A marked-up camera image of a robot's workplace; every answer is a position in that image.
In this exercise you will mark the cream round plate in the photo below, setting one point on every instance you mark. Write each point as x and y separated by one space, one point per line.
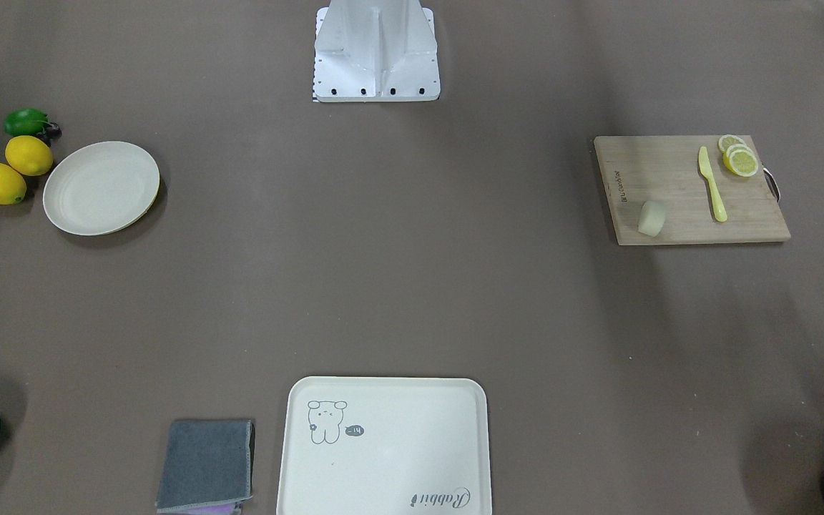
101 188

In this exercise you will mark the cream rabbit tray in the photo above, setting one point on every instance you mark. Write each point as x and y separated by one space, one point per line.
386 445

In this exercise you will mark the white steamed bun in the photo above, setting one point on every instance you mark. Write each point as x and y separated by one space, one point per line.
652 218

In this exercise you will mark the wooden cutting board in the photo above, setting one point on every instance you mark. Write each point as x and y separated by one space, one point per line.
637 169

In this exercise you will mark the grey folded cloth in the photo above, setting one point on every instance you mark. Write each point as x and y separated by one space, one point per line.
206 462

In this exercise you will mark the purple cloth under grey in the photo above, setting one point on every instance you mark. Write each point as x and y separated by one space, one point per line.
214 509

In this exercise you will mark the yellow plastic knife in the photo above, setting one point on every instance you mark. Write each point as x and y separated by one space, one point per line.
704 166

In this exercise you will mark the lemon slice back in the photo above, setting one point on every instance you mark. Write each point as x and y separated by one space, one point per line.
727 141

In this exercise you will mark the lemon slice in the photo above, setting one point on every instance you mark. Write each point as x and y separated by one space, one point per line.
741 162
727 141

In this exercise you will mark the lemon slice front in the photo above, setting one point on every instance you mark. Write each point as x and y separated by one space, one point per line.
741 162

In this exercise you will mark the dark purple toy grapes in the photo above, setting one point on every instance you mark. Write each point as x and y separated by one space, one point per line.
50 131

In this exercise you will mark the yellow lemon near pepper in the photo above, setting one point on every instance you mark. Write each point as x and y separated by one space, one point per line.
29 156

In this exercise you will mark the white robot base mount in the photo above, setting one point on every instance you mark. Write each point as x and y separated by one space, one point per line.
375 51

